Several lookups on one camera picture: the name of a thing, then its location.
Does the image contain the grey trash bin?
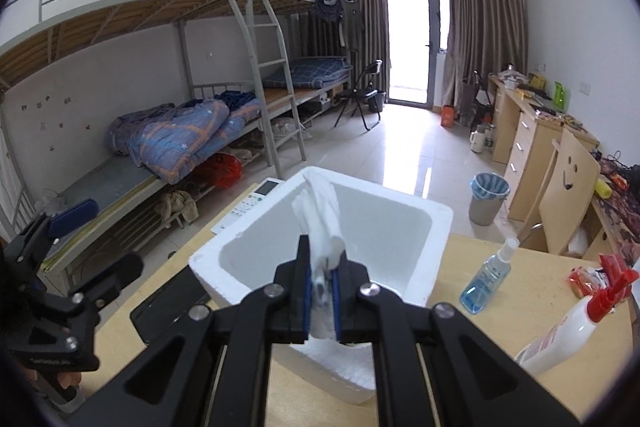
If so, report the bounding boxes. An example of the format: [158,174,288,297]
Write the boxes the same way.
[469,172,511,227]

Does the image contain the white kettle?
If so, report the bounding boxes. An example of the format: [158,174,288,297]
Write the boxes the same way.
[470,124,486,154]

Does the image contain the green box on desk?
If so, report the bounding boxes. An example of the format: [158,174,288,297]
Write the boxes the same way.
[553,81,567,113]

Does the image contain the blue plaid quilt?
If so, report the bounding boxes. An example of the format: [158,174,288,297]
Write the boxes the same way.
[105,91,262,184]

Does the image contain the white lotion pump bottle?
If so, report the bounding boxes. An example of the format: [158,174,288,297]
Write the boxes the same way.
[515,254,639,376]

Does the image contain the wooden desk with drawers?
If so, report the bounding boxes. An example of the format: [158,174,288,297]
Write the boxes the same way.
[487,74,601,223]

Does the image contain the left hand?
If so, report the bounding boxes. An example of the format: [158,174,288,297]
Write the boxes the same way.
[25,369,86,414]

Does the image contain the red snack packet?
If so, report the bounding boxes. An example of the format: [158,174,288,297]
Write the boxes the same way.
[566,267,608,299]

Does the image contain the white remote control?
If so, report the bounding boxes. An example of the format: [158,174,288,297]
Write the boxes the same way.
[210,178,284,234]

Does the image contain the wooden smiley chair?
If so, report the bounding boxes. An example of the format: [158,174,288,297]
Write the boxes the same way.
[518,129,600,256]

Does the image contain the black folding chair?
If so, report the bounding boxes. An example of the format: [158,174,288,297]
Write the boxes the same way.
[334,58,383,132]

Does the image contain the yellow object on desk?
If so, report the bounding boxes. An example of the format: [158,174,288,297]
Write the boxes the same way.
[594,178,613,199]

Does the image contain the blue spray bottle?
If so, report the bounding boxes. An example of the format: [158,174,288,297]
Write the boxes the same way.
[459,237,520,315]

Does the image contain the white foam box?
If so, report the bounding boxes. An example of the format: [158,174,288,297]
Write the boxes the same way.
[189,168,454,404]

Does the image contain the metal bunk bed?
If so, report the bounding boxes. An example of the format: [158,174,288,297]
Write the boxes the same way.
[0,0,362,293]

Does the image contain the right brown curtain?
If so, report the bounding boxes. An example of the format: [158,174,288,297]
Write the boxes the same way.
[442,0,528,108]

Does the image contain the red bag under bed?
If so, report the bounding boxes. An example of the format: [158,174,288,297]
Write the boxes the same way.
[193,153,243,188]

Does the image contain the blue folded bedding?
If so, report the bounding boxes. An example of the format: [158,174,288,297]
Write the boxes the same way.
[262,56,352,90]

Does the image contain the white paper tissue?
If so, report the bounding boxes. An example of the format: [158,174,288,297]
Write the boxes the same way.
[293,170,346,340]

